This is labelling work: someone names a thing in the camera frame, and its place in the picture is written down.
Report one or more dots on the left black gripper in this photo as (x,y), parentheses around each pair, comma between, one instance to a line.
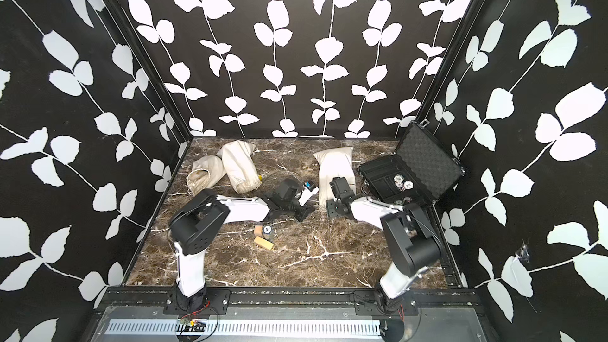
(304,210)

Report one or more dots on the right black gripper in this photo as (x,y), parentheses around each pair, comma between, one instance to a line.
(330,207)

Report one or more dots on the cream cloth bag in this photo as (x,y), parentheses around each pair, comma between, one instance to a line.
(336,162)
(206,173)
(239,166)

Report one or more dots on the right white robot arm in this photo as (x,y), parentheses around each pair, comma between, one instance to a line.
(412,242)

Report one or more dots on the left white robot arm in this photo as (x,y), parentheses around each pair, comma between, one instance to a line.
(195,226)

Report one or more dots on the small grey metal cylinder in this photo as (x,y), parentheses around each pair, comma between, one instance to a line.
(268,233)

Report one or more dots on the wooden rectangular block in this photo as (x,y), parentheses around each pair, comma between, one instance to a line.
(264,243)

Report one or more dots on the open black foam case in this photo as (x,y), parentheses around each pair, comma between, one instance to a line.
(420,170)

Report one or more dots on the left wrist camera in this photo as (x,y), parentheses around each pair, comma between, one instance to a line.
(309,190)

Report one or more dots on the white slotted cable duct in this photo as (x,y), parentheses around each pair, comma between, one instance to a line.
(327,329)

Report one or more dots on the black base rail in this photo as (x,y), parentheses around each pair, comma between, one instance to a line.
(364,301)

